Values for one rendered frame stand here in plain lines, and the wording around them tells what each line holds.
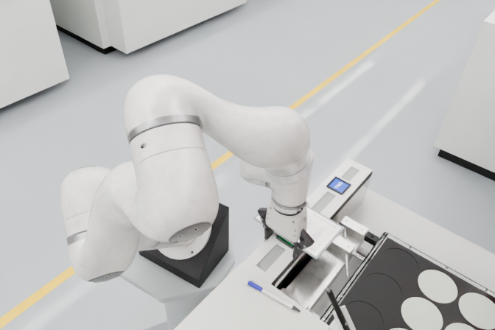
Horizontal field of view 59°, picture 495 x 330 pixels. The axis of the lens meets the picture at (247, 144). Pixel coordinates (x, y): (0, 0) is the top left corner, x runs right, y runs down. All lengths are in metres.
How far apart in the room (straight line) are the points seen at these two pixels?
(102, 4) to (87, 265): 3.28
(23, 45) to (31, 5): 0.28
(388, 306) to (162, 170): 0.82
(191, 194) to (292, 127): 0.17
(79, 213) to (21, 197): 1.98
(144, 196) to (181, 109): 0.12
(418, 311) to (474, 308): 0.15
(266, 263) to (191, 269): 0.22
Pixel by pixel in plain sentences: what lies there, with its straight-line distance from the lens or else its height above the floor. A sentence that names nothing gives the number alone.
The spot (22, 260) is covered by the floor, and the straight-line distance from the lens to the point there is 2.56.
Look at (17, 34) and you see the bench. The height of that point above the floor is 0.55.
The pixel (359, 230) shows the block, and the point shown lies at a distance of 1.33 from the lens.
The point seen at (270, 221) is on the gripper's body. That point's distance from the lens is 1.11.
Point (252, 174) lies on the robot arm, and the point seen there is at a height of 1.29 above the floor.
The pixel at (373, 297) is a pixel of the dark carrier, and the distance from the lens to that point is 1.22.
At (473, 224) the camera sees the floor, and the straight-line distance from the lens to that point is 2.86.
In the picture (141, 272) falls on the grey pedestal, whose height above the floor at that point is 0.82.
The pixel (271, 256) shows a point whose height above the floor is 0.96.
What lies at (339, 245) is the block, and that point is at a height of 0.91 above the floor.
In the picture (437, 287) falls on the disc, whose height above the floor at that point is 0.90.
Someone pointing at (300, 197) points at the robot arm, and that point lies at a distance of 0.99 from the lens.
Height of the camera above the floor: 1.90
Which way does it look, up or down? 39 degrees down
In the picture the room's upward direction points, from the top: 3 degrees clockwise
